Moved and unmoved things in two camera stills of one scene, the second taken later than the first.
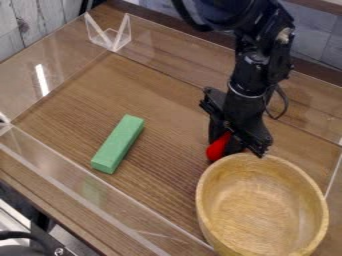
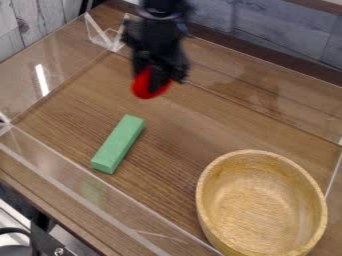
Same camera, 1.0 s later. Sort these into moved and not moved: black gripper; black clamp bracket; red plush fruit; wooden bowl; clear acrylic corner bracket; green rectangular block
Moved: red plush fruit; black gripper
Not moved: clear acrylic corner bracket; wooden bowl; green rectangular block; black clamp bracket
